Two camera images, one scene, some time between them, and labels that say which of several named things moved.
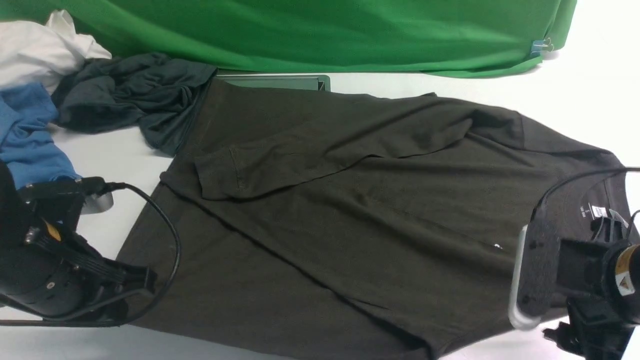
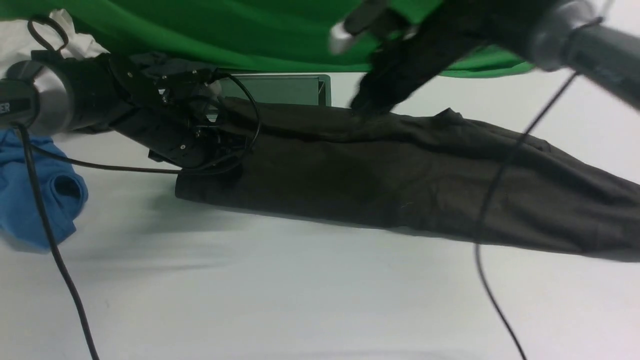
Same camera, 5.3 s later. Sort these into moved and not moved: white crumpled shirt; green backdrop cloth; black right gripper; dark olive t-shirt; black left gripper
Moved: black left gripper; black right gripper; dark olive t-shirt
Not moved: green backdrop cloth; white crumpled shirt
